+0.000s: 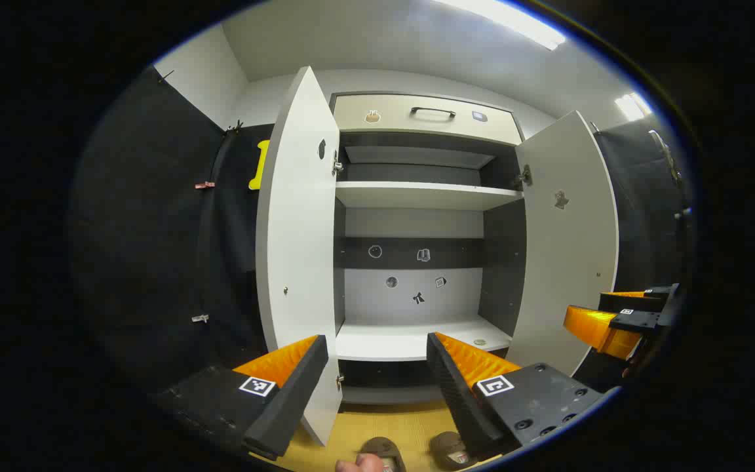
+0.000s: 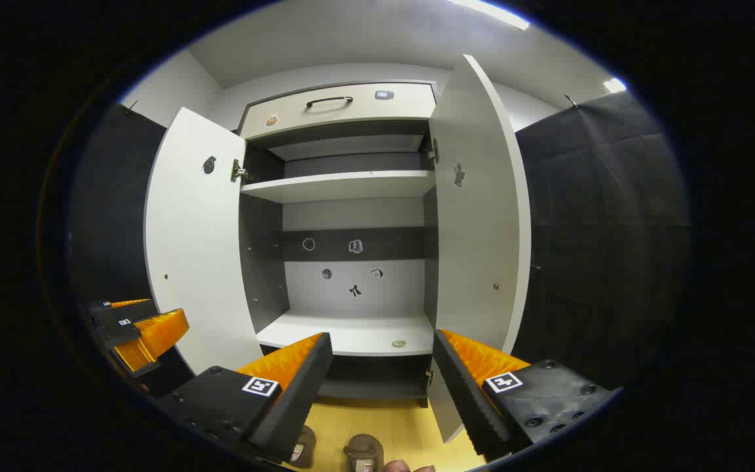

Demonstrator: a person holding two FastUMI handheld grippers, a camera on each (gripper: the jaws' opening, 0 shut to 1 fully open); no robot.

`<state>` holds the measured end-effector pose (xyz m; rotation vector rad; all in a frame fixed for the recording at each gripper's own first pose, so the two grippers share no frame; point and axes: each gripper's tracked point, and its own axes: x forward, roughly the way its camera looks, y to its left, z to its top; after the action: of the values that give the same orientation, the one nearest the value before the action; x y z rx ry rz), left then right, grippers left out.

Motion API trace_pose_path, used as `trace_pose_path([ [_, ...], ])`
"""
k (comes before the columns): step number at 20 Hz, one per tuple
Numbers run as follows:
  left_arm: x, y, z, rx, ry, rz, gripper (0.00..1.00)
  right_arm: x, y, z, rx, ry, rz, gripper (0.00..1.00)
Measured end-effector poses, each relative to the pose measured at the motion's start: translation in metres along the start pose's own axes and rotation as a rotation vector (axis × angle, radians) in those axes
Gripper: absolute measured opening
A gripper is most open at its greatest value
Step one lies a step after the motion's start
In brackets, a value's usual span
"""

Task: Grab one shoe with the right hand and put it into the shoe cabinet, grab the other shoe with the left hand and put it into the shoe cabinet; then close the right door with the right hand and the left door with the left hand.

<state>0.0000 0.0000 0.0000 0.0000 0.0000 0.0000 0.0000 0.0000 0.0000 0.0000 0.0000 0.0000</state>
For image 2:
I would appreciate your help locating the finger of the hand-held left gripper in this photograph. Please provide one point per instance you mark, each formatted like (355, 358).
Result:
(115, 333)
(122, 309)

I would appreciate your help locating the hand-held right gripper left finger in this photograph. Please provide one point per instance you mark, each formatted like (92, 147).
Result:
(299, 393)

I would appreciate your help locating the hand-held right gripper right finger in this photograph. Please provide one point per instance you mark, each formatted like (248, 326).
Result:
(463, 393)

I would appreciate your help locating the brown shoe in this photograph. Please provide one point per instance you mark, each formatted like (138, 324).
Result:
(305, 446)
(364, 451)

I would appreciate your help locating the grey cabinet door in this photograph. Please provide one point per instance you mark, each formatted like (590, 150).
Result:
(194, 249)
(479, 229)

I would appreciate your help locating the grey shoe cabinet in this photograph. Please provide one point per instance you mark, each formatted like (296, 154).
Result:
(351, 216)

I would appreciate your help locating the grey cabinet shelf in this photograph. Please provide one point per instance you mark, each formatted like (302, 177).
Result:
(338, 185)
(351, 334)

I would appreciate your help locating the metal door hinge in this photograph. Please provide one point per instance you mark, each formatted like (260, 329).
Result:
(434, 150)
(238, 172)

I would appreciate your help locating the grey cabinet drawer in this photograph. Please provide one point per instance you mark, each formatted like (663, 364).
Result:
(351, 115)

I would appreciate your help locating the black backdrop cloth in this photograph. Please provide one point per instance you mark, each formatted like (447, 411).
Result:
(112, 210)
(607, 249)

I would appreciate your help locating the small ceiling light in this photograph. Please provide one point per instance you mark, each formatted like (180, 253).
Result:
(614, 85)

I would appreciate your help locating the long ceiling light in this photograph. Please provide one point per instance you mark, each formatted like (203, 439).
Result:
(492, 13)

